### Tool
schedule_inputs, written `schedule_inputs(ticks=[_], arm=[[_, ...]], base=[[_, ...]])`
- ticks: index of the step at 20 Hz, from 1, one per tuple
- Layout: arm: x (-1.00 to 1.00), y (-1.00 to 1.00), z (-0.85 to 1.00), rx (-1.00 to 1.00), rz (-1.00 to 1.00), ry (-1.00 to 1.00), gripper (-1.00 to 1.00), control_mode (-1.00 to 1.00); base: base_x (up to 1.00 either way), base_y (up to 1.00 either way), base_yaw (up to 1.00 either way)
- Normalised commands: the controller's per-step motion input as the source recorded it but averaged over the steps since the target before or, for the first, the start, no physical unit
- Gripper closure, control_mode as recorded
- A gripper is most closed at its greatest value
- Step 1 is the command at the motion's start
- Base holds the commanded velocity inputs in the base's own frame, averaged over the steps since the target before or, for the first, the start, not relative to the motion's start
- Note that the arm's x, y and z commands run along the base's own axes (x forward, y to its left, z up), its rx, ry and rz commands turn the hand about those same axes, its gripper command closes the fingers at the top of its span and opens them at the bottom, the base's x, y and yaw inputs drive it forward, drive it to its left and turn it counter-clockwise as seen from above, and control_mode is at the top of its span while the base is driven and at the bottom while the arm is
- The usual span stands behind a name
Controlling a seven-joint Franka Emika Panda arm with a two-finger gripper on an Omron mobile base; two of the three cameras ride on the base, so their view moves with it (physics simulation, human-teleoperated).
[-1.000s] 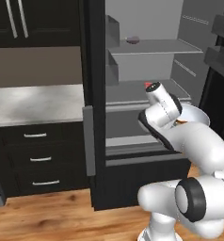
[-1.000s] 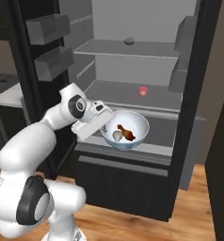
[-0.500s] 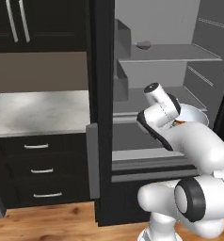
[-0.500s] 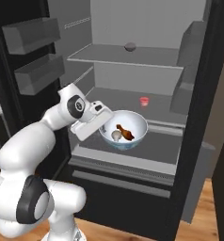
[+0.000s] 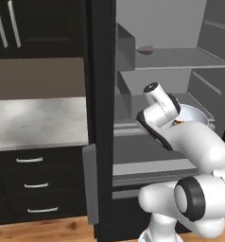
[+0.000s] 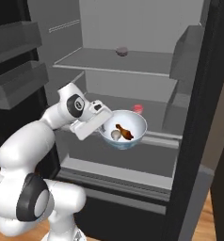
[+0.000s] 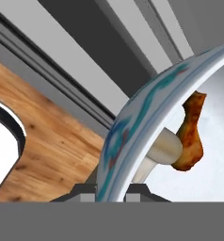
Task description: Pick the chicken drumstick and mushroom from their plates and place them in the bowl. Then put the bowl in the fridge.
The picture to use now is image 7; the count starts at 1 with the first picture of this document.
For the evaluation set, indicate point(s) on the grey fridge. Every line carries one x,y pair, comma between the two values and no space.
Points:
95,53

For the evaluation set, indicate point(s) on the white plate with black rim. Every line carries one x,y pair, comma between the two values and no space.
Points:
2,147

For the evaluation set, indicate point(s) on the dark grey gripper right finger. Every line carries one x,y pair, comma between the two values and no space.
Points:
139,192

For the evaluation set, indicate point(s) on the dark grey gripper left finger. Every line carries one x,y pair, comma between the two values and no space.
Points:
82,192

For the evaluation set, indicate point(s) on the white bowl with blue pattern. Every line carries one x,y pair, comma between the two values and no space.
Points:
139,125

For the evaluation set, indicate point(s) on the brown chicken drumstick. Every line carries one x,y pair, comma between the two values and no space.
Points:
190,138

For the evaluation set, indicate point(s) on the beige mushroom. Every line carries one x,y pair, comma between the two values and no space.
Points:
164,149

